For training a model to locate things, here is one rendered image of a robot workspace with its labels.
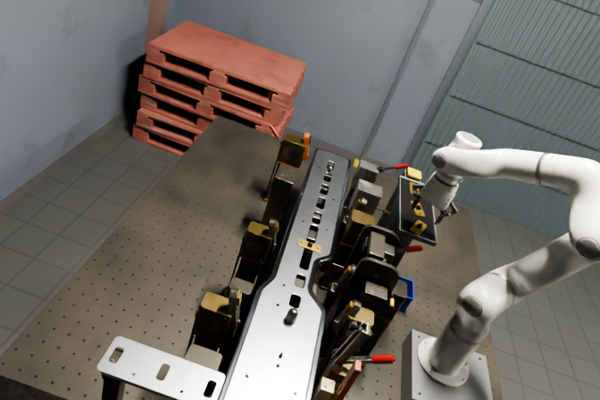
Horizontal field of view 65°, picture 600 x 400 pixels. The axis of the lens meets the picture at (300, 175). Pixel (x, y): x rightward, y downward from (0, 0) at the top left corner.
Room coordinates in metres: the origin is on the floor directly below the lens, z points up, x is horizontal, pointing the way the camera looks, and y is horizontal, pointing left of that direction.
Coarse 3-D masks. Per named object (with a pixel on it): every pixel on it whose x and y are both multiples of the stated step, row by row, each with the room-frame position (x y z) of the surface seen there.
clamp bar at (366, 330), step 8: (352, 320) 0.81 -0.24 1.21; (352, 328) 0.79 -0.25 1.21; (360, 328) 0.80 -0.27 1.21; (368, 328) 0.80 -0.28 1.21; (352, 336) 0.81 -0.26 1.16; (360, 336) 0.78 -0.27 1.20; (368, 336) 0.78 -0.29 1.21; (344, 344) 0.81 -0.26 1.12; (352, 344) 0.78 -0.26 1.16; (360, 344) 0.78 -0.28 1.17; (336, 352) 0.81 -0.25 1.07; (344, 352) 0.78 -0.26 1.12; (352, 352) 0.78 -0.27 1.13; (336, 360) 0.78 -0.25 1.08; (344, 360) 0.78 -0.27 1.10
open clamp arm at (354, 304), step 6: (354, 300) 0.98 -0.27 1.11; (348, 306) 0.97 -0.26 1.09; (354, 306) 0.96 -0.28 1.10; (360, 306) 0.97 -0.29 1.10; (342, 312) 0.99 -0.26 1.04; (348, 312) 0.96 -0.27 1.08; (354, 312) 0.96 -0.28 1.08; (336, 318) 0.99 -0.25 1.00; (342, 318) 0.96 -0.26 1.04; (336, 324) 0.96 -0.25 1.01; (336, 330) 0.96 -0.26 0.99
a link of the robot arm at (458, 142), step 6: (462, 132) 1.39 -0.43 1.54; (456, 138) 1.36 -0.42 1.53; (462, 138) 1.35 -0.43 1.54; (468, 138) 1.36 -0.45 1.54; (474, 138) 1.37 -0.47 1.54; (450, 144) 1.37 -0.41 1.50; (456, 144) 1.35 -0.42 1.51; (462, 144) 1.34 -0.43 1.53; (468, 144) 1.33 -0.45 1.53; (474, 144) 1.34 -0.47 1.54; (480, 144) 1.36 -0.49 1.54; (450, 174) 1.33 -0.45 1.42
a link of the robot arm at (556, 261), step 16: (560, 240) 1.13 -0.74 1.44; (528, 256) 1.13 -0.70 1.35; (544, 256) 1.09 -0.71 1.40; (560, 256) 1.08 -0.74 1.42; (576, 256) 1.08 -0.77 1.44; (496, 272) 1.21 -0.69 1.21; (512, 272) 1.17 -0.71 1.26; (528, 272) 1.09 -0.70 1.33; (544, 272) 1.07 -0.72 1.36; (560, 272) 1.06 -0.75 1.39; (576, 272) 1.08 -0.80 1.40; (512, 288) 1.16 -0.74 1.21; (528, 288) 1.10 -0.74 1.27; (512, 304) 1.15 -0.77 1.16
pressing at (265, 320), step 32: (320, 160) 1.86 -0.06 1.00; (288, 224) 1.35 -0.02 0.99; (320, 224) 1.40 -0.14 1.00; (288, 256) 1.18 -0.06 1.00; (320, 256) 1.23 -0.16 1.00; (288, 288) 1.04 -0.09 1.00; (256, 320) 0.89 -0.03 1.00; (320, 320) 0.97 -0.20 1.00; (256, 352) 0.79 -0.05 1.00; (288, 352) 0.82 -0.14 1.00; (320, 352) 0.86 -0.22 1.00; (224, 384) 0.67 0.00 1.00; (256, 384) 0.70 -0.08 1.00; (288, 384) 0.73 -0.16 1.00
